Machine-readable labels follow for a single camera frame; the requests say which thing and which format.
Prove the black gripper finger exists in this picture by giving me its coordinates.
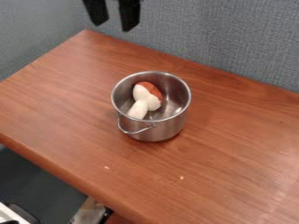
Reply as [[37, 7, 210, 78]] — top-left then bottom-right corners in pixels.
[[83, 0, 109, 25], [118, 0, 142, 32]]

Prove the white toy mushroom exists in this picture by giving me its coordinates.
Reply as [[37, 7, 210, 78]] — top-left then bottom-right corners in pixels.
[[127, 81, 165, 119]]

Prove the stainless steel pot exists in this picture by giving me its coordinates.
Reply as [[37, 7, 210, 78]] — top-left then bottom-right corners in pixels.
[[111, 71, 193, 142]]

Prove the white and black floor object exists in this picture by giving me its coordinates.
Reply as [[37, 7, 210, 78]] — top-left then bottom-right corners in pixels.
[[0, 202, 42, 224]]

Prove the table leg bracket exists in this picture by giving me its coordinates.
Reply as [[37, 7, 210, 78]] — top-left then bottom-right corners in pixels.
[[70, 197, 114, 224]]

